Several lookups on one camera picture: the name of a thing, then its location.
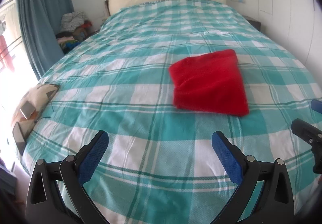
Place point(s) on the patterned beige pillow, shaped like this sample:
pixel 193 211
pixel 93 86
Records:
pixel 39 96

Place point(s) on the dark bedside table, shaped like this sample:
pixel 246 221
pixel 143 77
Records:
pixel 256 24

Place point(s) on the silver phone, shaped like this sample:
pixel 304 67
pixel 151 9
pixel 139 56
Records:
pixel 27 109

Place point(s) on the black tablet device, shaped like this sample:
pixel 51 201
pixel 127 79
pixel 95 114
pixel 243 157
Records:
pixel 19 138

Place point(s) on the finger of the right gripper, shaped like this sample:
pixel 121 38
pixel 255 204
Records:
pixel 312 136
pixel 316 105

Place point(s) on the pile of clothes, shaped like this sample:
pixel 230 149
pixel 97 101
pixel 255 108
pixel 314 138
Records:
pixel 74 29

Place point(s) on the hanging red garment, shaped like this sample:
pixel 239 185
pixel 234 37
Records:
pixel 6 59

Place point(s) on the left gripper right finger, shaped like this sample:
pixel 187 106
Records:
pixel 275 203

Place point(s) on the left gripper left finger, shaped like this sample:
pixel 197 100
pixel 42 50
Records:
pixel 56 191

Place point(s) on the blue curtain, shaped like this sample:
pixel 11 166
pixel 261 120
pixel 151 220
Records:
pixel 40 21

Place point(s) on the white wardrobe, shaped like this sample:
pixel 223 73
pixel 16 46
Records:
pixel 289 23

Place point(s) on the red knit sweater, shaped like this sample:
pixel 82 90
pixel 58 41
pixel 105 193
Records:
pixel 210 83

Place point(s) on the teal plaid bed cover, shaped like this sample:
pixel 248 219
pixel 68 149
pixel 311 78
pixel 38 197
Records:
pixel 160 166

